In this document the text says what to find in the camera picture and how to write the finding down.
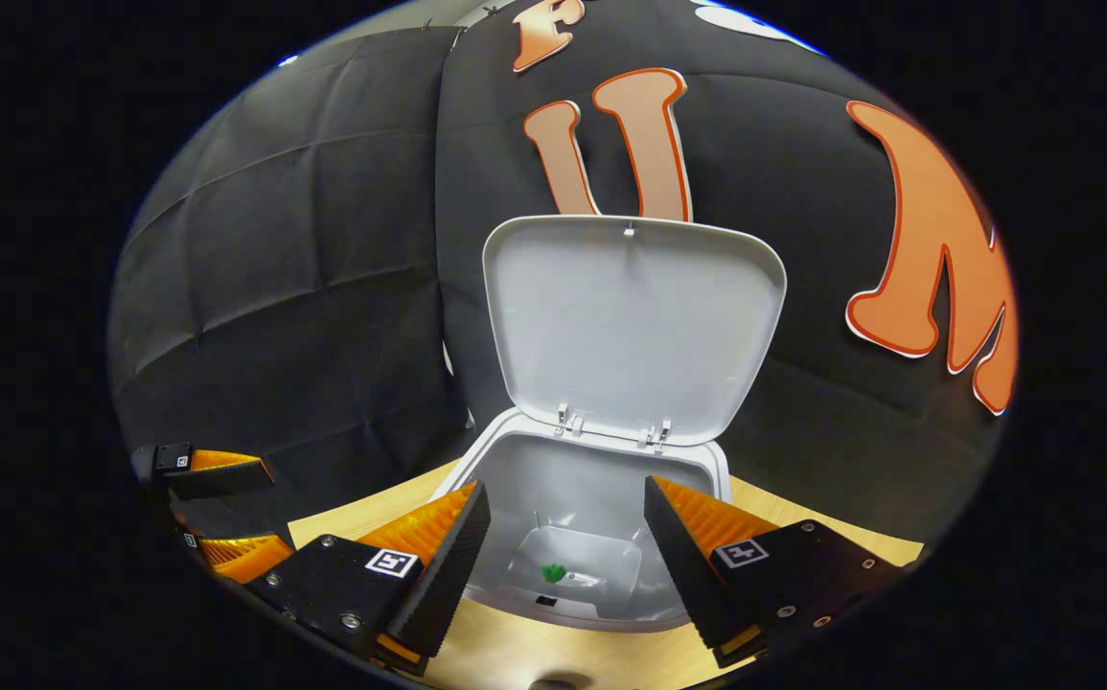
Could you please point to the wooden desktop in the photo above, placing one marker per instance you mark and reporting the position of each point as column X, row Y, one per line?
column 534, row 652

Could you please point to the black backdrop cloth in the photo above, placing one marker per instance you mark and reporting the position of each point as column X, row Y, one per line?
column 323, row 287

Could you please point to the white desktop garbage bin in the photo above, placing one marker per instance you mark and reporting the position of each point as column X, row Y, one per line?
column 630, row 316

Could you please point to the green paper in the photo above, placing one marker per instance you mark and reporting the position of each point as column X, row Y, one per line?
column 553, row 573

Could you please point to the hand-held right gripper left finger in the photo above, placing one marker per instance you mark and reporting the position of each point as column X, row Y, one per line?
column 443, row 575

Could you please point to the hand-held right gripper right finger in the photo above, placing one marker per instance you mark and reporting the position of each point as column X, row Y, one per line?
column 682, row 575

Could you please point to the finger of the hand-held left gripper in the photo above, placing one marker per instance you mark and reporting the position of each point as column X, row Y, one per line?
column 218, row 474
column 242, row 558

